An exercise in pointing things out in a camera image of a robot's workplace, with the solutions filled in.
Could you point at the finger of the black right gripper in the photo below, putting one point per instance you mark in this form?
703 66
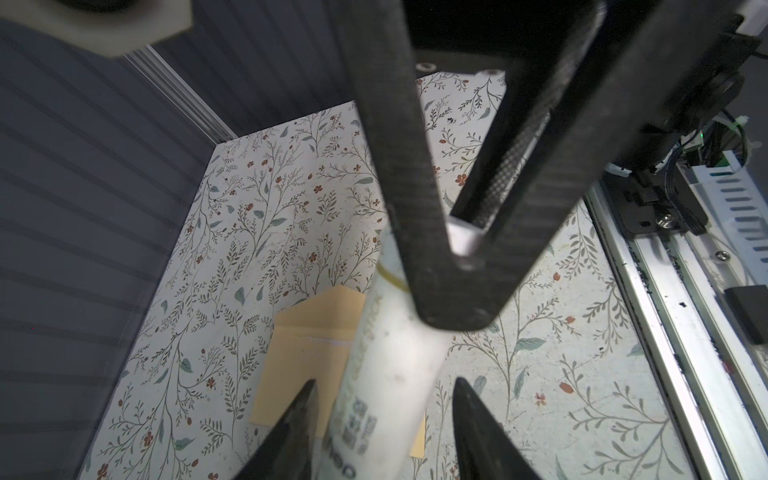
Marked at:
462 266

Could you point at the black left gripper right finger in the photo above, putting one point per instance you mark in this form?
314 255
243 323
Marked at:
484 451

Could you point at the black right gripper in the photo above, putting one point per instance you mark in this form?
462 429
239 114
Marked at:
577 70

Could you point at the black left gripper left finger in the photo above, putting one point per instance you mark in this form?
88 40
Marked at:
286 452

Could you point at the manila paper envelope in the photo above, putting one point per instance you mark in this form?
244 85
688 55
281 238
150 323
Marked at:
311 341

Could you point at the white glue stick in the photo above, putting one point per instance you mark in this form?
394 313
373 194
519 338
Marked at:
393 364

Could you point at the small black square block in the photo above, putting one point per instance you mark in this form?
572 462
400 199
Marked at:
749 305

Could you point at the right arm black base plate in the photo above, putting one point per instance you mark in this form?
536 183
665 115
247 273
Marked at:
641 206

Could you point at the white slotted cable duct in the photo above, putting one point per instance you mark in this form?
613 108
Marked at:
738 209

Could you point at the aluminium corner frame post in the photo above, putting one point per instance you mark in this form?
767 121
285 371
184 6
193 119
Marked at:
164 78

